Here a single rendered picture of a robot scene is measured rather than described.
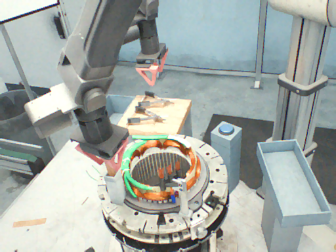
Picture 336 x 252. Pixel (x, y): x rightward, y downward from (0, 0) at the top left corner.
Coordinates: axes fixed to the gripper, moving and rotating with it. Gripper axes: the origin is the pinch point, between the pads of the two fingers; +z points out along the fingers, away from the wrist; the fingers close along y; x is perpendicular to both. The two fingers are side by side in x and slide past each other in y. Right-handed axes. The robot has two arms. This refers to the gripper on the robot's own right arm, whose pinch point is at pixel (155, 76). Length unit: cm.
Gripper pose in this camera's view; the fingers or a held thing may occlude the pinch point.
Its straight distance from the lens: 107.6
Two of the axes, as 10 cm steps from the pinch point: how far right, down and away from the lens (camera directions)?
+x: 9.5, 0.9, -3.0
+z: 1.3, 7.7, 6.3
